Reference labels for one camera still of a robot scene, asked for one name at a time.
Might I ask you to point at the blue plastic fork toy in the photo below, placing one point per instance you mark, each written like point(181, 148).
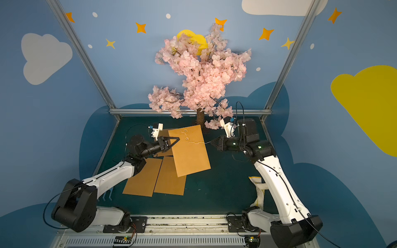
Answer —
point(108, 194)

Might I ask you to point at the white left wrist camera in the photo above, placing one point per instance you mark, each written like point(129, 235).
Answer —
point(155, 129)

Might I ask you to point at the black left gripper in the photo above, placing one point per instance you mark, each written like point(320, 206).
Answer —
point(161, 145)

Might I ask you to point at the aluminium right corner post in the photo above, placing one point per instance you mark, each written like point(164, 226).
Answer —
point(293, 52)

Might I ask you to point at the pink cherry blossom tree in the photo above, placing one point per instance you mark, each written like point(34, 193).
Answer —
point(208, 66)

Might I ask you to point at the brown kraft envelope front middle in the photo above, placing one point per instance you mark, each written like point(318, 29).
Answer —
point(168, 182)

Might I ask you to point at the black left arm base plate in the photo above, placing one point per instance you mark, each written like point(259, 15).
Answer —
point(128, 226)

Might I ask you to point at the aluminium front rail frame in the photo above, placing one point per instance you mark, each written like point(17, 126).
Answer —
point(167, 231)

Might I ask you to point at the white yellow cloth strip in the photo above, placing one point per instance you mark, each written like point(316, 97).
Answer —
point(260, 191)

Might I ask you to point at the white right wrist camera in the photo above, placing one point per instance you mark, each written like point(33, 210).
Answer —
point(227, 124)

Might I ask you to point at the brown kraft envelope far left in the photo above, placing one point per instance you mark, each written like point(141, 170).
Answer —
point(163, 135)

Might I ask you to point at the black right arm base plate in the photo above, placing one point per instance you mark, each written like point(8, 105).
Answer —
point(236, 224)

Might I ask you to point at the right circuit board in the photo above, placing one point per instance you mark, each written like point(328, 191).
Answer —
point(252, 241)

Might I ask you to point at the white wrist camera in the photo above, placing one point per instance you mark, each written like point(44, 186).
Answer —
point(227, 124)
point(155, 129)

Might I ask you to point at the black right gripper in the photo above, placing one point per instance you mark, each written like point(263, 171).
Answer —
point(225, 143)

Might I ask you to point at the aluminium corner post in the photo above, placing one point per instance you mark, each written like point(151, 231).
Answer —
point(293, 52)
point(66, 25)

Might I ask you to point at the aluminium left corner post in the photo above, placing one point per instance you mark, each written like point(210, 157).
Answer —
point(66, 25)

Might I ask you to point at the brown kraft file bag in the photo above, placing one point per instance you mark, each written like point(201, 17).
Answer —
point(190, 153)

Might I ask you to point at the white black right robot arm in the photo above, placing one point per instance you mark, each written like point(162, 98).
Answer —
point(293, 226)

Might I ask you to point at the circuit board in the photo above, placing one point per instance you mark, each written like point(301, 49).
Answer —
point(122, 241)
point(252, 241)

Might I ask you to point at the left circuit board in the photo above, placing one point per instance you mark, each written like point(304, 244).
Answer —
point(122, 241)

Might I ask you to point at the brown kraft envelope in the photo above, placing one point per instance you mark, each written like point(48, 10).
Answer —
point(163, 135)
point(143, 184)
point(168, 182)

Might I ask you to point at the brown kraft envelope front left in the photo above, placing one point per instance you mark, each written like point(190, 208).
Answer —
point(143, 184)

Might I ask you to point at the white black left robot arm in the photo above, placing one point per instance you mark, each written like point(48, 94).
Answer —
point(77, 207)

